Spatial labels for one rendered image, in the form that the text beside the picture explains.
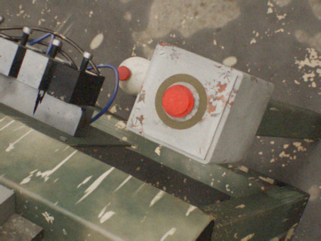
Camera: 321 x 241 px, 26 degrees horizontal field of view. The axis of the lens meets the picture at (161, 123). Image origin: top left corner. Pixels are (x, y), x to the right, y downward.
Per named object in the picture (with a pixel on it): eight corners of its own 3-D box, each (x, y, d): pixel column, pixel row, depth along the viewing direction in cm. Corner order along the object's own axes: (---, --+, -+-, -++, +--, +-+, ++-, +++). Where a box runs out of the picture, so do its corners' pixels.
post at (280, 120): (330, 117, 169) (250, 97, 99) (320, 140, 169) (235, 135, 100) (307, 108, 171) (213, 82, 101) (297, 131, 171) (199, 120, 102)
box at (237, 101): (277, 85, 98) (243, 72, 81) (246, 163, 99) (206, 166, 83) (203, 56, 102) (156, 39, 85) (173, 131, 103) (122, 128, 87)
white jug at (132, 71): (176, 69, 184) (146, 61, 166) (163, 104, 185) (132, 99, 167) (144, 57, 188) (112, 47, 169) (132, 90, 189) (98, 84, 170)
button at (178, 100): (203, 92, 84) (197, 91, 82) (191, 123, 84) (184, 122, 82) (174, 80, 85) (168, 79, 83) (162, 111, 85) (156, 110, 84)
